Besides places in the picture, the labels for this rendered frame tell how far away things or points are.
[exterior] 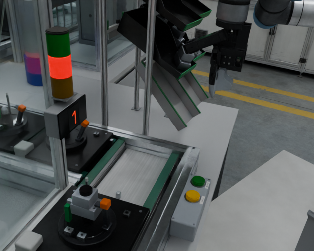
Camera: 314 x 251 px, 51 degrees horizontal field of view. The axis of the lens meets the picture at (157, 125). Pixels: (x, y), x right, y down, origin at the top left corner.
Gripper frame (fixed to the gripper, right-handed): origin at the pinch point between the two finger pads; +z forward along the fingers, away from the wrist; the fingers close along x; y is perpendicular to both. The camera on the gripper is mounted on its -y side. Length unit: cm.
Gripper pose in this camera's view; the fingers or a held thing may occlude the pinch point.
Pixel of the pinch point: (210, 92)
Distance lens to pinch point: 94.6
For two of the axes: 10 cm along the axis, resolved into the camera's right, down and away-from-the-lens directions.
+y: 9.4, 2.2, -2.6
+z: -0.6, 8.6, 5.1
